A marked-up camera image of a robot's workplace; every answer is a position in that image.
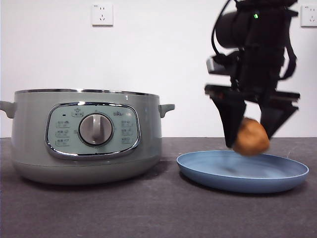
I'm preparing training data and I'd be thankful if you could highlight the brown potato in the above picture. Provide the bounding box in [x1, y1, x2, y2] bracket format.
[232, 117, 270, 157]

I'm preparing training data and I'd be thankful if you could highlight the blue round plate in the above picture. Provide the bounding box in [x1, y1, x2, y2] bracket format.
[176, 150, 310, 194]

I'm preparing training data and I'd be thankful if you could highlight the pale green electric steamer pot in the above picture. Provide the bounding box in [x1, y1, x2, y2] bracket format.
[0, 88, 175, 186]

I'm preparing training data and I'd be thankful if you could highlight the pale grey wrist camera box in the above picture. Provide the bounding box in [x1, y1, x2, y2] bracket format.
[206, 55, 240, 75]

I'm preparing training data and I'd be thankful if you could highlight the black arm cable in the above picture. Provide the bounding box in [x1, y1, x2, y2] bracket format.
[211, 0, 235, 57]

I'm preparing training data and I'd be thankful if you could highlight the white wall socket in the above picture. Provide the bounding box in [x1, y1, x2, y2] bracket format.
[92, 4, 114, 27]
[300, 5, 317, 28]

